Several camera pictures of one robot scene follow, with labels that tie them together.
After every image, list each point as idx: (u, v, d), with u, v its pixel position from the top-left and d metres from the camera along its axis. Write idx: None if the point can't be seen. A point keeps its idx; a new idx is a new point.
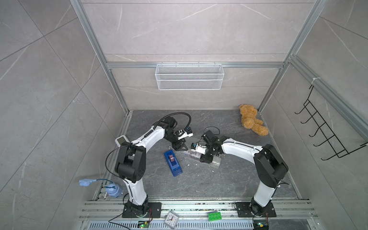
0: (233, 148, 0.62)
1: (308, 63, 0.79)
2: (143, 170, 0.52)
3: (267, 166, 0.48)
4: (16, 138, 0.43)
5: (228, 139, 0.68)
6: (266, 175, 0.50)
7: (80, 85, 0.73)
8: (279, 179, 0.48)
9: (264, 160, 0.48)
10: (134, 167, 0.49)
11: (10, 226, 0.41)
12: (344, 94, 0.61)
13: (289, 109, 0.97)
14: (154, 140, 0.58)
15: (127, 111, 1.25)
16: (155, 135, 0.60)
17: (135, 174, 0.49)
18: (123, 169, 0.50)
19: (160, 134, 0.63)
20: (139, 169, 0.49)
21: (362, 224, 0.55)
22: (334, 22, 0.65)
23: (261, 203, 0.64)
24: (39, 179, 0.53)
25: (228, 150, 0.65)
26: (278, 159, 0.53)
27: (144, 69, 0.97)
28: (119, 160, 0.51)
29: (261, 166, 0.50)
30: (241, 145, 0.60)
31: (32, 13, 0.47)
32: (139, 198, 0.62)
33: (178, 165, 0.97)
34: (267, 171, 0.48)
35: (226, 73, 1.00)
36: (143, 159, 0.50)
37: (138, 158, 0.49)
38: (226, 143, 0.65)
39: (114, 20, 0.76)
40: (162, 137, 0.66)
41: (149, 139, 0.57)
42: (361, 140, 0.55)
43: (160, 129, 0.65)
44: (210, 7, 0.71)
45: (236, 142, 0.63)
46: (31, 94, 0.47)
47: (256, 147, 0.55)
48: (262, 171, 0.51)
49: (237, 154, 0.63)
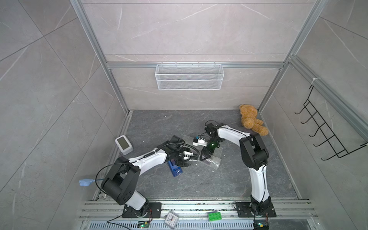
0: (226, 132, 0.71)
1: (308, 63, 0.79)
2: (130, 193, 0.47)
3: (249, 149, 0.57)
4: (16, 138, 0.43)
5: (224, 125, 0.77)
6: (247, 157, 0.59)
7: (80, 85, 0.73)
8: (258, 161, 0.56)
9: (247, 144, 0.57)
10: (120, 189, 0.45)
11: (10, 227, 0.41)
12: (344, 94, 0.61)
13: (289, 109, 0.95)
14: (153, 163, 0.56)
15: (127, 111, 1.25)
16: (156, 158, 0.57)
17: (120, 196, 0.44)
18: (110, 188, 0.46)
19: (162, 158, 0.61)
20: (125, 192, 0.44)
21: (362, 225, 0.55)
22: (334, 22, 0.65)
23: (257, 198, 0.66)
24: (39, 179, 0.53)
25: (223, 135, 0.75)
26: (260, 145, 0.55)
27: (144, 69, 0.97)
28: (109, 176, 0.47)
29: (244, 149, 0.59)
30: (233, 131, 0.69)
31: (32, 13, 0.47)
32: (133, 205, 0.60)
33: (178, 165, 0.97)
34: (248, 153, 0.57)
35: (226, 73, 1.00)
36: (134, 181, 0.45)
37: (129, 179, 0.45)
38: (221, 128, 0.75)
39: (114, 20, 0.76)
40: (163, 163, 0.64)
41: (147, 161, 0.53)
42: (361, 140, 0.55)
43: (163, 153, 0.61)
44: (210, 7, 0.71)
45: (230, 128, 0.72)
46: (31, 94, 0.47)
47: (244, 133, 0.63)
48: (244, 154, 0.60)
49: (229, 139, 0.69)
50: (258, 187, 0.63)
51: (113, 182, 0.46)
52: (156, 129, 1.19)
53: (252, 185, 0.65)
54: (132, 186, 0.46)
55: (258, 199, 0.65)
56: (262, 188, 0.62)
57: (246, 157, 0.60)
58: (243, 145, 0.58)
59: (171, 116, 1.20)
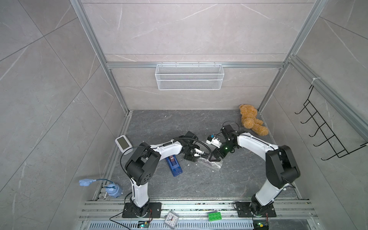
0: (248, 142, 0.62)
1: (308, 63, 0.79)
2: (150, 177, 0.52)
3: (278, 165, 0.48)
4: (16, 138, 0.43)
5: (246, 133, 0.68)
6: (274, 175, 0.50)
7: (80, 85, 0.73)
8: (287, 181, 0.47)
9: (276, 159, 0.48)
10: (143, 170, 0.50)
11: (10, 226, 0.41)
12: (344, 94, 0.61)
13: (289, 109, 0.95)
14: (170, 152, 0.60)
15: (127, 111, 1.25)
16: (173, 148, 0.61)
17: (141, 177, 0.49)
18: (133, 169, 0.51)
19: (178, 149, 0.65)
20: (146, 174, 0.49)
21: (362, 225, 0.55)
22: (334, 22, 0.65)
23: (261, 201, 0.65)
24: (39, 179, 0.53)
25: (243, 143, 0.66)
26: (292, 162, 0.51)
27: (144, 69, 0.97)
28: (132, 159, 0.52)
29: (271, 164, 0.50)
30: (256, 140, 0.60)
31: (32, 13, 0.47)
32: (138, 201, 0.63)
33: (178, 165, 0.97)
34: (276, 170, 0.48)
35: (226, 73, 1.00)
36: (154, 166, 0.50)
37: (150, 162, 0.50)
38: (240, 135, 0.67)
39: (114, 20, 0.76)
40: (179, 152, 0.67)
41: (166, 149, 0.57)
42: (361, 140, 0.55)
43: (180, 143, 0.66)
44: (210, 7, 0.71)
45: (252, 137, 0.63)
46: (31, 94, 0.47)
47: (270, 145, 0.55)
48: (270, 169, 0.51)
49: (251, 148, 0.62)
50: (269, 196, 0.60)
51: (136, 165, 0.51)
52: (156, 129, 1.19)
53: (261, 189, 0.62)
54: (153, 169, 0.50)
55: (262, 203, 0.64)
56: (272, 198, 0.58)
57: (273, 173, 0.50)
58: (271, 160, 0.49)
59: (172, 116, 1.20)
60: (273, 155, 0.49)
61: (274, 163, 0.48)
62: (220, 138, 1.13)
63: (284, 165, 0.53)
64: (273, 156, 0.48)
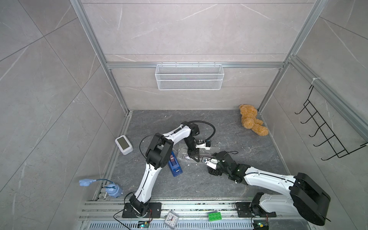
0: (259, 180, 0.56)
1: (307, 63, 0.80)
2: (167, 160, 0.61)
3: (309, 201, 0.42)
4: (16, 138, 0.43)
5: (251, 169, 0.61)
6: (310, 213, 0.43)
7: (80, 85, 0.73)
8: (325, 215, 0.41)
9: (304, 196, 0.42)
10: (161, 156, 0.59)
11: (10, 227, 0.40)
12: (344, 94, 0.61)
13: (289, 109, 0.97)
14: (180, 137, 0.67)
15: (127, 111, 1.25)
16: (183, 133, 0.68)
17: (161, 162, 0.59)
18: (153, 155, 0.61)
19: (186, 132, 0.70)
20: (165, 159, 0.58)
21: (362, 225, 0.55)
22: (334, 22, 0.65)
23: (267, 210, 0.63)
24: (39, 179, 0.53)
25: (254, 182, 0.59)
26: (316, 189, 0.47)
27: (144, 69, 0.97)
28: (150, 147, 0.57)
29: (302, 203, 0.43)
30: (268, 177, 0.53)
31: (32, 13, 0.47)
32: (146, 195, 0.65)
33: (178, 165, 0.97)
34: (312, 210, 0.42)
35: (226, 73, 0.99)
36: (170, 151, 0.58)
37: (166, 149, 0.58)
38: (247, 175, 0.59)
39: (114, 20, 0.76)
40: (188, 135, 0.73)
41: (177, 135, 0.65)
42: (361, 140, 0.55)
43: (188, 128, 0.72)
44: (210, 7, 0.71)
45: (260, 173, 0.57)
46: (31, 94, 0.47)
47: (287, 179, 0.49)
48: (303, 209, 0.44)
49: (265, 186, 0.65)
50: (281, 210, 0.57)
51: (155, 152, 0.61)
52: (157, 129, 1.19)
53: (274, 202, 0.58)
54: (169, 154, 0.59)
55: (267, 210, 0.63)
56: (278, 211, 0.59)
57: (307, 212, 0.44)
58: (301, 200, 0.43)
59: (172, 116, 1.20)
60: (299, 193, 0.43)
61: (304, 201, 0.42)
62: (220, 138, 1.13)
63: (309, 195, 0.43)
64: (298, 193, 0.43)
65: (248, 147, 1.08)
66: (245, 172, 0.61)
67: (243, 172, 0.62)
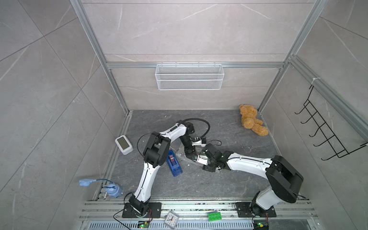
0: (240, 164, 0.58)
1: (307, 63, 0.80)
2: (166, 159, 0.62)
3: (282, 180, 0.45)
4: (16, 138, 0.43)
5: (233, 155, 0.64)
6: (283, 191, 0.46)
7: (80, 85, 0.73)
8: (298, 193, 0.44)
9: (279, 176, 0.45)
10: (158, 154, 0.60)
11: (10, 227, 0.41)
12: (344, 94, 0.61)
13: (289, 109, 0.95)
14: (177, 135, 0.68)
15: (127, 111, 1.25)
16: (179, 131, 0.69)
17: (159, 159, 0.59)
18: (150, 154, 0.61)
19: (183, 130, 0.72)
20: (163, 157, 0.59)
21: (362, 225, 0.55)
22: (334, 22, 0.65)
23: (264, 206, 0.63)
24: (39, 179, 0.53)
25: (235, 167, 0.61)
26: (291, 170, 0.47)
27: (144, 69, 0.97)
28: (147, 146, 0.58)
29: (276, 182, 0.46)
30: (248, 161, 0.56)
31: (32, 13, 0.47)
32: (146, 193, 0.65)
33: (178, 165, 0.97)
34: (285, 188, 0.44)
35: (226, 73, 0.99)
36: (167, 149, 0.59)
37: (164, 147, 0.59)
38: (230, 161, 0.62)
39: (114, 20, 0.76)
40: (184, 133, 0.75)
41: (173, 133, 0.65)
42: (361, 140, 0.55)
43: (184, 126, 0.74)
44: (210, 7, 0.71)
45: (242, 157, 0.59)
46: (31, 94, 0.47)
47: (265, 162, 0.51)
48: (277, 187, 0.47)
49: (245, 170, 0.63)
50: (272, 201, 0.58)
51: (152, 150, 0.61)
52: (157, 129, 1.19)
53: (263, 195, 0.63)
54: (166, 152, 0.60)
55: (265, 208, 0.63)
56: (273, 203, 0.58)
57: (281, 190, 0.46)
58: (276, 180, 0.45)
59: (171, 116, 1.20)
60: (274, 173, 0.45)
61: (280, 181, 0.44)
62: (220, 138, 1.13)
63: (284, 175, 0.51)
64: (274, 175, 0.45)
65: (248, 147, 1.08)
66: (228, 157, 0.64)
67: (226, 158, 0.64)
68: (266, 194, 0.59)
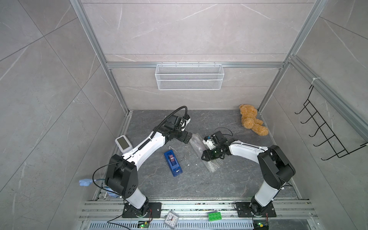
0: (240, 149, 0.63)
1: (307, 63, 0.80)
2: (135, 185, 0.48)
3: (271, 164, 0.49)
4: (16, 138, 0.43)
5: (236, 141, 0.70)
6: (270, 176, 0.50)
7: (80, 85, 0.73)
8: (283, 180, 0.47)
9: (269, 160, 0.49)
10: (122, 187, 0.46)
11: (10, 226, 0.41)
12: (344, 94, 0.61)
13: (289, 109, 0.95)
14: (151, 150, 0.53)
15: (127, 111, 1.25)
16: (152, 146, 0.53)
17: (124, 191, 0.45)
18: (113, 185, 0.47)
19: (159, 142, 0.56)
20: (129, 187, 0.45)
21: (362, 225, 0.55)
22: (334, 22, 0.65)
23: (261, 202, 0.64)
24: (39, 179, 0.53)
25: (235, 152, 0.67)
26: (284, 159, 0.50)
27: (144, 69, 0.97)
28: (109, 175, 0.47)
29: (265, 166, 0.50)
30: (247, 146, 0.61)
31: (32, 13, 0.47)
32: (135, 204, 0.60)
33: (178, 165, 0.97)
34: (271, 172, 0.49)
35: (226, 73, 0.99)
36: (133, 177, 0.45)
37: (126, 178, 0.44)
38: (232, 145, 0.67)
39: (113, 20, 0.76)
40: (163, 143, 0.59)
41: (144, 151, 0.50)
42: (361, 140, 0.55)
43: (160, 137, 0.57)
44: (210, 7, 0.71)
45: (243, 143, 0.65)
46: (31, 93, 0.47)
47: (261, 147, 0.56)
48: (265, 171, 0.52)
49: (245, 156, 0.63)
50: (268, 196, 0.59)
51: (115, 180, 0.47)
52: None
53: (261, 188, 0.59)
54: (134, 180, 0.46)
55: (263, 204, 0.64)
56: (270, 197, 0.59)
57: (269, 175, 0.50)
58: (265, 162, 0.50)
59: None
60: (266, 156, 0.50)
61: (268, 165, 0.49)
62: None
63: (277, 164, 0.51)
64: (265, 158, 0.49)
65: None
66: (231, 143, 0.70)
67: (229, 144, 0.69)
68: (262, 186, 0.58)
